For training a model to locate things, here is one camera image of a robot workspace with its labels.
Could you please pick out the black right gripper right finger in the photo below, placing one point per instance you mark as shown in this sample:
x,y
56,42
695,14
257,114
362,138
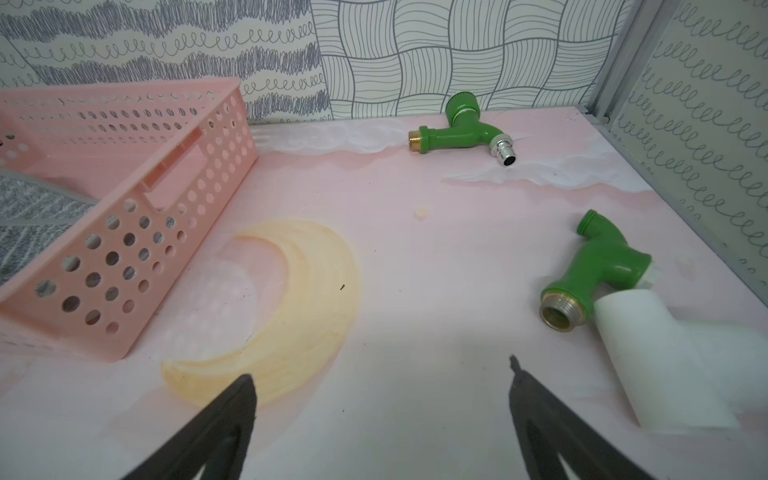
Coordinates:
x,y
551,435

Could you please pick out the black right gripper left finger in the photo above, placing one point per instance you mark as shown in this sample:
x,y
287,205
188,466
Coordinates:
x,y
213,445

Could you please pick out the grey striped square dishcloth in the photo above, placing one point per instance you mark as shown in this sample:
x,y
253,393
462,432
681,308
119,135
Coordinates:
x,y
34,213

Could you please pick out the white plastic pipe elbow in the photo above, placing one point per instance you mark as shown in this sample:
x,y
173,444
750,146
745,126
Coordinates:
x,y
681,375

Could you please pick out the green tap with brass thread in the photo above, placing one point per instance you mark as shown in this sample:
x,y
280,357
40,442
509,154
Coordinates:
x,y
605,259

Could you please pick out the pink perforated plastic basket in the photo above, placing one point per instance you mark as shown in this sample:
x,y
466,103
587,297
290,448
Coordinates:
x,y
158,161

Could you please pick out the green tap with silver nozzle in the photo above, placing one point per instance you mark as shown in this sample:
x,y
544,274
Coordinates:
x,y
465,130

